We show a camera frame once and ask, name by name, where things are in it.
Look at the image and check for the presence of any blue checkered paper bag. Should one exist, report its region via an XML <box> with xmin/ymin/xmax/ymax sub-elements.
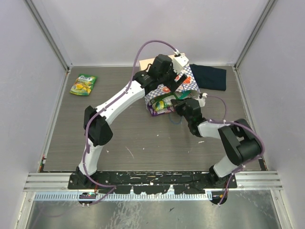
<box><xmin>144</xmin><ymin>64</ymin><xmax>200</xmax><ymax>117</ymax></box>

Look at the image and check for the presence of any purple berries snack bag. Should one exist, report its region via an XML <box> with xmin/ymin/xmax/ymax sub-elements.
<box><xmin>147</xmin><ymin>93</ymin><xmax>177</xmax><ymax>116</ymax></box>

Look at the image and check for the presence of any yellow green candy bag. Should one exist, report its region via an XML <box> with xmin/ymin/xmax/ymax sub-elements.
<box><xmin>70</xmin><ymin>74</ymin><xmax>98</xmax><ymax>96</ymax></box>

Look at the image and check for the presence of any green snack packet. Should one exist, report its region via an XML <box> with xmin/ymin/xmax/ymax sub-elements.
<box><xmin>173</xmin><ymin>91</ymin><xmax>193</xmax><ymax>100</ymax></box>

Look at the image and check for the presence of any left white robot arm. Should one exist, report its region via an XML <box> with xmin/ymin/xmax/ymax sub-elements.
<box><xmin>75</xmin><ymin>54</ymin><xmax>189</xmax><ymax>189</ymax></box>

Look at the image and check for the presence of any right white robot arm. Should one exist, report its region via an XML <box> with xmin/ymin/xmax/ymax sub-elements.
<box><xmin>171</xmin><ymin>98</ymin><xmax>264</xmax><ymax>188</ymax></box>

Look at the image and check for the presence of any dark blue folded cloth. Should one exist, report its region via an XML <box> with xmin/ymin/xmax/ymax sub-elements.
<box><xmin>190</xmin><ymin>64</ymin><xmax>226</xmax><ymax>91</ymax></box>

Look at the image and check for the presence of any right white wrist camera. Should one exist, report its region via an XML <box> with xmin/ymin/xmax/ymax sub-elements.
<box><xmin>196</xmin><ymin>93</ymin><xmax>208</xmax><ymax>107</ymax></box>

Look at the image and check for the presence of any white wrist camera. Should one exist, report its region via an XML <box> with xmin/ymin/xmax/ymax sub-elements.
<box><xmin>172</xmin><ymin>53</ymin><xmax>189</xmax><ymax>74</ymax></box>
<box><xmin>196</xmin><ymin>93</ymin><xmax>208</xmax><ymax>107</ymax></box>

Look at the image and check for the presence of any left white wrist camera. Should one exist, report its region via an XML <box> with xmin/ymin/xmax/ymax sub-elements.
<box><xmin>172</xmin><ymin>53</ymin><xmax>189</xmax><ymax>74</ymax></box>

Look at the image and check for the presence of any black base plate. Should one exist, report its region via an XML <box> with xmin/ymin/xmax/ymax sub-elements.
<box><xmin>68</xmin><ymin>171</ymin><xmax>237</xmax><ymax>195</ymax></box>

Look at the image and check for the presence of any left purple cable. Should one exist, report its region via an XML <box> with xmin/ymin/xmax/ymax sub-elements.
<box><xmin>82</xmin><ymin>40</ymin><xmax>181</xmax><ymax>206</ymax></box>

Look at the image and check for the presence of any slotted cable duct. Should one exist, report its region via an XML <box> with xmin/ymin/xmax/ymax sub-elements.
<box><xmin>34</xmin><ymin>192</ymin><xmax>212</xmax><ymax>201</ymax></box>

